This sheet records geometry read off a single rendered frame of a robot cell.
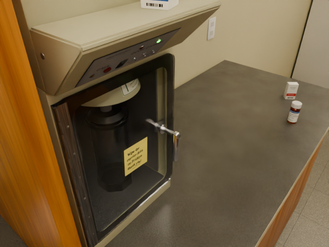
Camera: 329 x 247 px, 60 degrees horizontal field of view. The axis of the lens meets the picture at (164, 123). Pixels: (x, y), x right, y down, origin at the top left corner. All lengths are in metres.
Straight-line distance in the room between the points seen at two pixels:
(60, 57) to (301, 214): 2.05
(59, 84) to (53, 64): 0.03
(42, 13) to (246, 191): 0.75
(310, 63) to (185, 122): 2.53
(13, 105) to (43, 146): 0.07
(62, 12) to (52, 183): 0.25
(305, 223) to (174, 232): 1.49
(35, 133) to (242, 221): 0.64
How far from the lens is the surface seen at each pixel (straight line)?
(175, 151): 0.72
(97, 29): 0.41
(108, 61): 0.44
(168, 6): 0.49
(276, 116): 1.34
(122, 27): 0.41
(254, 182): 0.99
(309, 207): 2.33
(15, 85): 0.35
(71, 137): 0.53
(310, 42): 3.52
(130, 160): 0.67
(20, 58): 0.35
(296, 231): 2.15
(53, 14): 0.46
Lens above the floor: 1.62
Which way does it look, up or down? 35 degrees down
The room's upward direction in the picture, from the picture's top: straight up
